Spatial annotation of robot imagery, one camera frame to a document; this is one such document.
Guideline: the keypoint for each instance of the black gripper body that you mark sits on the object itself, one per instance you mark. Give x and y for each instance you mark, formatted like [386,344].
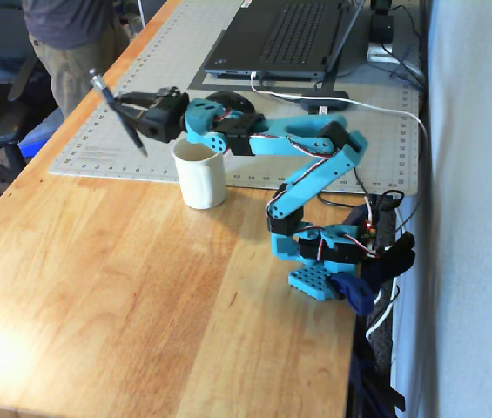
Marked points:
[157,117]

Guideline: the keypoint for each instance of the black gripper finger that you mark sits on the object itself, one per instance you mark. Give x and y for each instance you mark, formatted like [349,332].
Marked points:
[139,99]
[134,115]

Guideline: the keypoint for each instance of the dark blue silver pen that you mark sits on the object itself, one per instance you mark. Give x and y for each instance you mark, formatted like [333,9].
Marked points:
[102,89]

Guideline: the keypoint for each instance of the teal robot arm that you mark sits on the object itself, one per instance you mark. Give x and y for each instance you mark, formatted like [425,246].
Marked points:
[306,130]

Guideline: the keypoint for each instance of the white ceramic mug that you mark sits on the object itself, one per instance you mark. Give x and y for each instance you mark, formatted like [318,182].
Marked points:
[200,183]

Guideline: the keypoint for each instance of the grey gridded cutting mat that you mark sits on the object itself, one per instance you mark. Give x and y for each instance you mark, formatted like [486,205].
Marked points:
[150,52]

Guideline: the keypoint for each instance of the black computer mouse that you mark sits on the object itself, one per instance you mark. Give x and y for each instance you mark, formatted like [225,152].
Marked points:
[239,102]

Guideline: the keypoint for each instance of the person in grey shirt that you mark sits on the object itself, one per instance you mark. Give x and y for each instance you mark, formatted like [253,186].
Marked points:
[71,43]

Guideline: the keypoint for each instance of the blue plastic bin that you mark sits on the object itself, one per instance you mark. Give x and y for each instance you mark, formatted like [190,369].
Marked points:
[38,137]

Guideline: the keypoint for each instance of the black laptop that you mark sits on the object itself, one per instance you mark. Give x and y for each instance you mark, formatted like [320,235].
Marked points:
[289,35]

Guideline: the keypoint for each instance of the black usb hub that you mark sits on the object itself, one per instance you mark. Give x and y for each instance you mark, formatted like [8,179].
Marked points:
[324,101]

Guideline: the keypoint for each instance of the black device on silver base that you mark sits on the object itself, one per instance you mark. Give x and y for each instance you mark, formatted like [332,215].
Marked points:
[382,26]

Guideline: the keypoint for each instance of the dark blue table clamp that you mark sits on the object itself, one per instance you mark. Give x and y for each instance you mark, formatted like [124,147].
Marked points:
[354,291]

